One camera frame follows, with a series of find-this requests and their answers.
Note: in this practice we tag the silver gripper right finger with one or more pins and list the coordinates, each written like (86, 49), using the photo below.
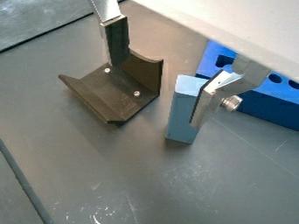
(219, 91)

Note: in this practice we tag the light blue rectangular block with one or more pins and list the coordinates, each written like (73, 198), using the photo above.
(179, 129)

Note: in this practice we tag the black curved holder stand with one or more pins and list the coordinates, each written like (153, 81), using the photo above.
(117, 91)

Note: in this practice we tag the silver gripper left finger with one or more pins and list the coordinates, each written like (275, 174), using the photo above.
(114, 29)

